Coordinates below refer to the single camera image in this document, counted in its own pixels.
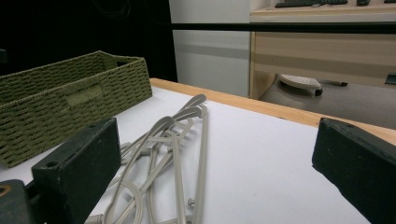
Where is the wooden desk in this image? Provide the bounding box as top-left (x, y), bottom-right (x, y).
top-left (247, 0), bottom-right (396, 101)

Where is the green woven basket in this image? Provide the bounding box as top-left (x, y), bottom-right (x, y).
top-left (0, 49), bottom-right (153, 169)

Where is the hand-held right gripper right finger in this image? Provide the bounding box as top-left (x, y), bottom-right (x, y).
top-left (311, 117), bottom-right (396, 224)

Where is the grey plastic clothes hanger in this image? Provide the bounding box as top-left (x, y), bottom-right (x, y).
top-left (155, 93), bottom-right (209, 224)
top-left (118, 105), bottom-right (204, 224)
top-left (84, 115), bottom-right (176, 224)

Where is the white table mat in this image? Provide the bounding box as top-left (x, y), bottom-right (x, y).
top-left (0, 85), bottom-right (372, 224)

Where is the black keyboard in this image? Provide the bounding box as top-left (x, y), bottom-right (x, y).
top-left (274, 0), bottom-right (349, 9)

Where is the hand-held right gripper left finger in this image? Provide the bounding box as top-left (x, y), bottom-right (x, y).
top-left (31, 117), bottom-right (122, 224)

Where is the white cabinet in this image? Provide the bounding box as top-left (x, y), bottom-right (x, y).
top-left (168, 0), bottom-right (252, 98)

